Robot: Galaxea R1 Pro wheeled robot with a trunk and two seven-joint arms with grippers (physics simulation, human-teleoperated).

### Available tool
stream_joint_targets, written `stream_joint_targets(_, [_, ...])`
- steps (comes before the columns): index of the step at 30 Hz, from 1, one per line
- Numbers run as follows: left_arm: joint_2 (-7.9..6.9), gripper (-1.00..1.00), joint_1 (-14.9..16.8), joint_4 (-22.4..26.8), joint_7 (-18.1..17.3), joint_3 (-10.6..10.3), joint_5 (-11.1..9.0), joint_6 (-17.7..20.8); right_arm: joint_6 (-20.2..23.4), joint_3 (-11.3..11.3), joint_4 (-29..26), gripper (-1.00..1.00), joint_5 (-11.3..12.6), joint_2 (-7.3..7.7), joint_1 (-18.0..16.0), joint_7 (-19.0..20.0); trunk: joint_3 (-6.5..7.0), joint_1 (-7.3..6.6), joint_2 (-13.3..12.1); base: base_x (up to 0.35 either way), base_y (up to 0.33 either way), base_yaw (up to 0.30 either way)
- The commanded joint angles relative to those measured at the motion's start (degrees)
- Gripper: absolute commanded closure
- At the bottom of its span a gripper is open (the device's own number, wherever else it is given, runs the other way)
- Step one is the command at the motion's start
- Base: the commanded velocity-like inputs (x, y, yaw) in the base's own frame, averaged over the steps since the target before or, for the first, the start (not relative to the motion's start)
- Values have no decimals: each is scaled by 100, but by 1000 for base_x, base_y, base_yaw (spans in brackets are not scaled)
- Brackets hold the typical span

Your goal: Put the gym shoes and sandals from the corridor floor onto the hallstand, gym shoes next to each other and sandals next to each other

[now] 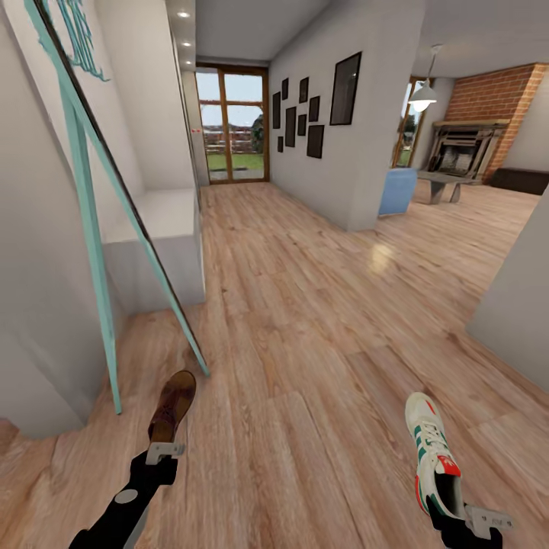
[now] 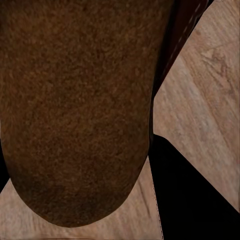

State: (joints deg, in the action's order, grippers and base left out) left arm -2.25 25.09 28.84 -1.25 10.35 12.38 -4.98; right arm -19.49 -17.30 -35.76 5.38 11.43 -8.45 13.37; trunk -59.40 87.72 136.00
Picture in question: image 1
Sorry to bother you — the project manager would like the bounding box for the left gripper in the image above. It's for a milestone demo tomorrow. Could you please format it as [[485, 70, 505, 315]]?
[[130, 451, 178, 490]]

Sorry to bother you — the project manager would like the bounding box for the sandal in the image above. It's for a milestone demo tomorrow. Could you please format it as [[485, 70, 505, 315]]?
[[148, 371, 196, 443]]

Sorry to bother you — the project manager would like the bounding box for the gym shoe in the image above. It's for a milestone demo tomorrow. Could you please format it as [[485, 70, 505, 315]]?
[[405, 391, 467, 521]]

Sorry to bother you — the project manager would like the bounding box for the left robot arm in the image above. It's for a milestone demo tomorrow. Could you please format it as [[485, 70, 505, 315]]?
[[68, 441, 187, 549]]

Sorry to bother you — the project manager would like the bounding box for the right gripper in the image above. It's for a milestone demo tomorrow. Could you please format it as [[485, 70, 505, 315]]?
[[426, 496, 502, 549]]

